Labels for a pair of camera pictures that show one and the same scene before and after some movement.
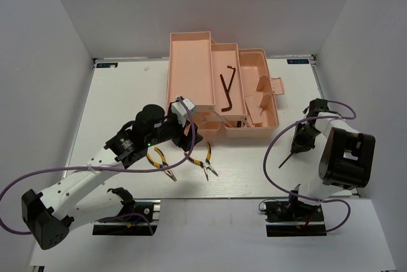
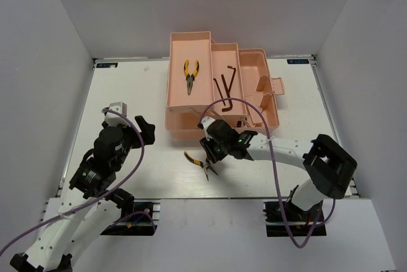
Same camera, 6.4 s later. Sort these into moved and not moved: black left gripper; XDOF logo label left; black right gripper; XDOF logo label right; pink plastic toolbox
Moved: black left gripper; black right gripper
Not moved: pink plastic toolbox; XDOF logo label left; XDOF logo label right
